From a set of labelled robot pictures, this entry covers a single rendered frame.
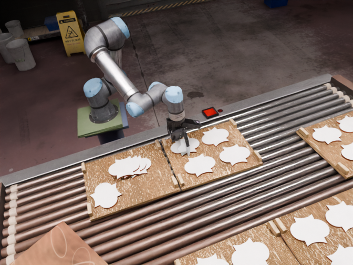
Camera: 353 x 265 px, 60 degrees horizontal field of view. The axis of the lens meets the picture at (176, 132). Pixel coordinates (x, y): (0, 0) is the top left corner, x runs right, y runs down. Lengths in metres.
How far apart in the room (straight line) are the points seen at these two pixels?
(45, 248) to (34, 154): 2.18
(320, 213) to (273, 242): 0.24
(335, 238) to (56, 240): 1.04
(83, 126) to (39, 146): 1.54
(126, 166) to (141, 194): 0.17
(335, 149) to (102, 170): 1.14
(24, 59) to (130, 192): 3.78
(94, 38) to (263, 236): 1.12
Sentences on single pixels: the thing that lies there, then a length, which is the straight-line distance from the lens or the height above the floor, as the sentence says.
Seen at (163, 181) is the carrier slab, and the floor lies 0.94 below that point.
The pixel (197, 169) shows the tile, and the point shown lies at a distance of 1.47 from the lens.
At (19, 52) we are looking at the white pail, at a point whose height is 0.28.
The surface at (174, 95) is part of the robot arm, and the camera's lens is 1.35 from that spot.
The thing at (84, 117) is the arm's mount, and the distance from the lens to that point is 2.04.
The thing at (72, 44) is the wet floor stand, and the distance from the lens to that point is 4.99.
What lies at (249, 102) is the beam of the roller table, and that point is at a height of 0.92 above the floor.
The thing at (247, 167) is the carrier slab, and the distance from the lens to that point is 1.50.
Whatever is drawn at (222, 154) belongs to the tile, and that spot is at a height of 0.95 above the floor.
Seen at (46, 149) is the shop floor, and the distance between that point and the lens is 3.40.
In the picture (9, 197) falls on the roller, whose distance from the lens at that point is 1.72.
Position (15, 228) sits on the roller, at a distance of 1.58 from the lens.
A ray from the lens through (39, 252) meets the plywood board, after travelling 1.29.
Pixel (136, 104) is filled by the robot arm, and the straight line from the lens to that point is 1.38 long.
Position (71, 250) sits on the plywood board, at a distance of 1.24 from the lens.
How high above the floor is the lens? 2.04
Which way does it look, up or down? 41 degrees down
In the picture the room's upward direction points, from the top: 8 degrees counter-clockwise
